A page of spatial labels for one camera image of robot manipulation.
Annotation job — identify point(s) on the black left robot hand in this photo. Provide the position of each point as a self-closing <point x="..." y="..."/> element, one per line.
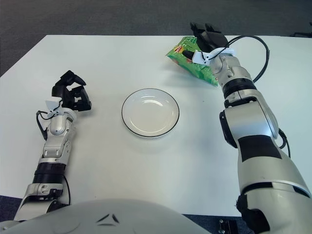
<point x="58" y="91"/>

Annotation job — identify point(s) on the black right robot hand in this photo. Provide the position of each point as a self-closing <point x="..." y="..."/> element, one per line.
<point x="212" y="40"/>

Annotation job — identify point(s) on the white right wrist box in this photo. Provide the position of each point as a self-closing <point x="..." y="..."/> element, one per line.
<point x="198" y="57"/>

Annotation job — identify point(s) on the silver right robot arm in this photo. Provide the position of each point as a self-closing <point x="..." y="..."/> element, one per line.
<point x="253" y="122"/>

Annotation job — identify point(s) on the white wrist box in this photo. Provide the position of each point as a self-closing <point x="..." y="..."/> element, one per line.
<point x="198" y="57"/>
<point x="52" y="103"/>

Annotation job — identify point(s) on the black metal bracket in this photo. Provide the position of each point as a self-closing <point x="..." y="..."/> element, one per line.
<point x="230" y="226"/>

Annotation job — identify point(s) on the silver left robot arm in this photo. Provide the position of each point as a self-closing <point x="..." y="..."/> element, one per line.
<point x="57" y="126"/>

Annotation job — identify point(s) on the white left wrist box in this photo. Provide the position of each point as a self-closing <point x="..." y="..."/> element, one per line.
<point x="52" y="103"/>

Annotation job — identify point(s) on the grey robot torso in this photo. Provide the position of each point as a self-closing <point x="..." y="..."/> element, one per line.
<point x="146" y="219"/>

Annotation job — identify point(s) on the black floor object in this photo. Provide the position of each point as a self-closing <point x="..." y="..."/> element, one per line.
<point x="302" y="34"/>

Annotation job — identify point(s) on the white plate black rim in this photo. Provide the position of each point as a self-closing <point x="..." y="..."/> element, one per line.
<point x="151" y="114"/>

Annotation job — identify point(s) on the green snack chip bag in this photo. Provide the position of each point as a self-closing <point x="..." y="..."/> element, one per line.
<point x="202" y="73"/>

